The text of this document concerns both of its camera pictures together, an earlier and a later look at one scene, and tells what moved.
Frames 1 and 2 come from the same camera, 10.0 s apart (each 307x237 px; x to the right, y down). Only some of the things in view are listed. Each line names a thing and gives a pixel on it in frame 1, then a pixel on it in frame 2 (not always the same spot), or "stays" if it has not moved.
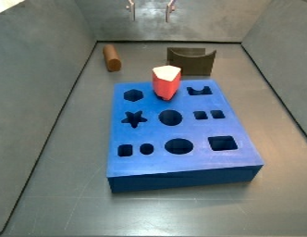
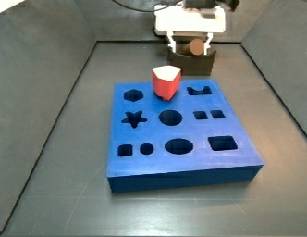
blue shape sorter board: (179, 143) stays
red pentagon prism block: (166, 80) stays
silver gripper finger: (167, 11) -> (207, 43)
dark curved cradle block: (192, 59) stays
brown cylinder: (111, 59) -> (195, 47)
